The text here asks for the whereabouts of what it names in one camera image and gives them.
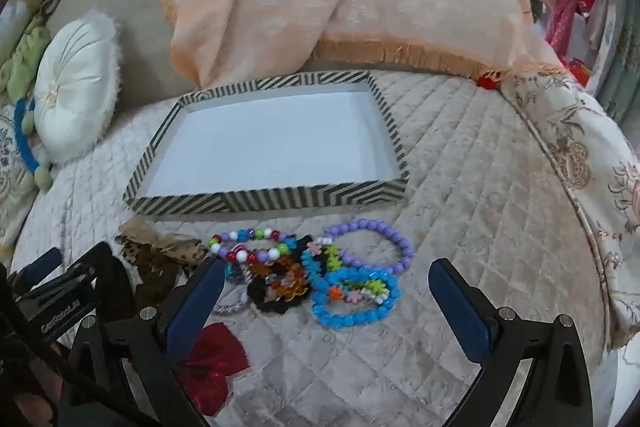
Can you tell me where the grey sofa back cushion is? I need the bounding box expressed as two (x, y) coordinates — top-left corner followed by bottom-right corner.
(47, 0), (201, 112)

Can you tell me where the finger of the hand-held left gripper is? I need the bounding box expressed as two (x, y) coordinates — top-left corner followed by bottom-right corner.
(7, 248), (64, 293)
(60, 241), (117, 303)

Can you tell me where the pale green pompom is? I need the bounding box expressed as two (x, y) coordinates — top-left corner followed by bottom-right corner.
(32, 164), (53, 192)

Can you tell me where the green plush toy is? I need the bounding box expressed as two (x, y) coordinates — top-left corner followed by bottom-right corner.
(0, 14), (53, 92)

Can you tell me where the beige quilted cover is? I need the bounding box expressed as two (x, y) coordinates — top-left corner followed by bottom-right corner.
(10, 69), (613, 427)

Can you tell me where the purple bead bracelet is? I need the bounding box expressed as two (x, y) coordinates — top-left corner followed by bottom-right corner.
(322, 218), (416, 274)

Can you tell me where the red hair bow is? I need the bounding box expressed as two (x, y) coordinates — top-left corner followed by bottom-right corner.
(177, 322), (251, 415)

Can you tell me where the grey bead bracelet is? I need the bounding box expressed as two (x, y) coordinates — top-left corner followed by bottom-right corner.
(212, 292), (251, 315)

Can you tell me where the amber bead bracelet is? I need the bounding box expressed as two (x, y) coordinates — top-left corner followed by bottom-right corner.
(245, 259), (308, 305)

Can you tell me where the grey green curtain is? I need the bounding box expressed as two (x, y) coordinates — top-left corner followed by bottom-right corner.
(595, 0), (640, 128)

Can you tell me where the striped rectangular tray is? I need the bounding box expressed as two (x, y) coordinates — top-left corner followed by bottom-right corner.
(122, 71), (410, 214)

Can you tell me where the multicolour bead bracelet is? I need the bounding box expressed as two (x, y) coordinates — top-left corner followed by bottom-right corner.
(209, 227), (298, 265)

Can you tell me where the black scrunchie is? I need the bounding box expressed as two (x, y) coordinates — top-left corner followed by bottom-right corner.
(247, 234), (341, 320)

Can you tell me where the blue toy ring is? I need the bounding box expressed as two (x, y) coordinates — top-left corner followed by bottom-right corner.
(14, 99), (41, 175)

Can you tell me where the leopard print hair bow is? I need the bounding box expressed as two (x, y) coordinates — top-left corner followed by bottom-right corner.
(116, 221), (211, 303)

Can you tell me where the blue flower bead bracelet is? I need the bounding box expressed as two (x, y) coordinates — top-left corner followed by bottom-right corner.
(299, 243), (331, 290)

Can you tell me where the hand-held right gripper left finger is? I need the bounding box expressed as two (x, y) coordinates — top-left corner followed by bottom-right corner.
(60, 257), (226, 427)

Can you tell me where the floral beige bedspread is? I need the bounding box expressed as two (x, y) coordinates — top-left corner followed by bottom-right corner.
(500, 67), (640, 348)

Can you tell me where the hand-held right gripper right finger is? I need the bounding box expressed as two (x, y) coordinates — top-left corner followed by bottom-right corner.
(429, 258), (593, 427)

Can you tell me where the green pink flower bracelet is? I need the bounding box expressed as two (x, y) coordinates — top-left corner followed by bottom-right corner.
(320, 244), (396, 308)

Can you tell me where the white round fluffy pillow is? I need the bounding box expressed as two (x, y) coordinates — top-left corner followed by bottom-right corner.
(32, 11), (123, 165)

